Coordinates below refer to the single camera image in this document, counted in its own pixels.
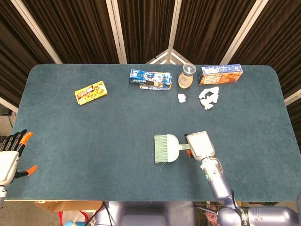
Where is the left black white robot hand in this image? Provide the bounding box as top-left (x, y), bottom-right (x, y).
top-left (0, 129), bottom-right (38, 186)

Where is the brown cardboard box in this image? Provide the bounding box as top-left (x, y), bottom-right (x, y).
top-left (35, 200), bottom-right (104, 212)

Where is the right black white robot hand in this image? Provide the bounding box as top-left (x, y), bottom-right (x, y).
top-left (184, 130), bottom-right (216, 162)

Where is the black cable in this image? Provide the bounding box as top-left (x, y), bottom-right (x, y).
top-left (102, 201), bottom-right (113, 226)

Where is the large blue cookie package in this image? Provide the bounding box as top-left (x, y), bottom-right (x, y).
top-left (128, 69), bottom-right (173, 87)

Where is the blue felt table cover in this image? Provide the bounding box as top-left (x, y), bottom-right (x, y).
top-left (4, 64), bottom-right (298, 202)

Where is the black wire basket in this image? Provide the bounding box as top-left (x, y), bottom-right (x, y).
top-left (194, 202), bottom-right (223, 226)

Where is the orange and blue carton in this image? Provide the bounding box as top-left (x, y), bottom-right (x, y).
top-left (198, 63), bottom-right (244, 85)

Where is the slim blue cookie package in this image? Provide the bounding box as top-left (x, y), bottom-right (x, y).
top-left (139, 83), bottom-right (172, 91)

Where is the beige sauce bottle clear cap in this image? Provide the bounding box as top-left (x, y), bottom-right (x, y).
top-left (178, 63), bottom-right (197, 89)

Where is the purple robot torso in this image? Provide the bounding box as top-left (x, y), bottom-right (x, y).
top-left (96, 201), bottom-right (196, 226)

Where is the yellow snack box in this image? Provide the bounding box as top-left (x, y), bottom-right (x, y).
top-left (74, 81), bottom-right (109, 106)

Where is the large white paper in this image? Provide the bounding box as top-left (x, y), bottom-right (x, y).
top-left (198, 86), bottom-right (220, 110)

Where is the red and white bag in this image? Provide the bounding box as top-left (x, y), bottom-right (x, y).
top-left (58, 210), bottom-right (90, 226)

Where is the pale green hand brush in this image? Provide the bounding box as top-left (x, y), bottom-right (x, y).
top-left (154, 134), bottom-right (191, 163)

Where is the brown curtain partition panel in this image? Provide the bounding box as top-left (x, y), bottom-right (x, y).
top-left (117, 0), bottom-right (183, 65)
top-left (0, 0), bottom-right (62, 113)
top-left (174, 0), bottom-right (269, 65)
top-left (21, 0), bottom-right (127, 65)
top-left (231, 0), bottom-right (301, 132)

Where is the white partition base foot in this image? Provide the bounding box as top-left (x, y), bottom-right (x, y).
top-left (145, 48), bottom-right (189, 65)

